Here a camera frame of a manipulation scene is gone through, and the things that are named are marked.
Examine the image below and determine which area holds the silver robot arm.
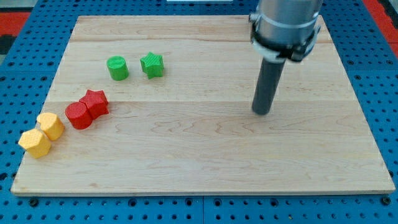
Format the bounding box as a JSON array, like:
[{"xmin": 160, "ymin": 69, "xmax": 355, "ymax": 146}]
[{"xmin": 249, "ymin": 0, "xmax": 323, "ymax": 63}]

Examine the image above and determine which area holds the yellow hexagon block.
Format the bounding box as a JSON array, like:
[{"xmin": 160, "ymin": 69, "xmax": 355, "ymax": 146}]
[{"xmin": 18, "ymin": 129, "xmax": 51, "ymax": 159}]

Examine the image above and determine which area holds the wooden board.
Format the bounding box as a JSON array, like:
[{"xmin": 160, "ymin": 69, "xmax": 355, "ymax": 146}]
[{"xmin": 11, "ymin": 16, "xmax": 395, "ymax": 197}]

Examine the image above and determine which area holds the green star block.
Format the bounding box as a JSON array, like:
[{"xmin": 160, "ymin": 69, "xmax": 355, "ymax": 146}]
[{"xmin": 140, "ymin": 52, "xmax": 164, "ymax": 79}]

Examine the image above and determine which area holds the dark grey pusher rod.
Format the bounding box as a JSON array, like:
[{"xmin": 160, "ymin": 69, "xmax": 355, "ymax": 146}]
[{"xmin": 252, "ymin": 59, "xmax": 285, "ymax": 115}]

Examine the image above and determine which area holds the green cylinder block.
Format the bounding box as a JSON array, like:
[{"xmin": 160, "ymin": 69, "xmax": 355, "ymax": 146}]
[{"xmin": 106, "ymin": 55, "xmax": 129, "ymax": 81}]

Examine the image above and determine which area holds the red star block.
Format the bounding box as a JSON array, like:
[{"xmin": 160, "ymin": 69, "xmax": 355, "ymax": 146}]
[{"xmin": 79, "ymin": 90, "xmax": 109, "ymax": 119}]

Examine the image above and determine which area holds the red cylinder block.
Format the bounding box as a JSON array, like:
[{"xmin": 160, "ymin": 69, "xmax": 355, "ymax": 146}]
[{"xmin": 65, "ymin": 102, "xmax": 93, "ymax": 129}]

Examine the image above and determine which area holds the yellow heart block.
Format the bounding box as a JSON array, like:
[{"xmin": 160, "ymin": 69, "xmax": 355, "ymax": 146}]
[{"xmin": 37, "ymin": 113, "xmax": 65, "ymax": 141}]

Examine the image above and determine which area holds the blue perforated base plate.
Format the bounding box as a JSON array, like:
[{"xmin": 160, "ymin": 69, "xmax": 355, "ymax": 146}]
[{"xmin": 1, "ymin": 0, "xmax": 397, "ymax": 223}]

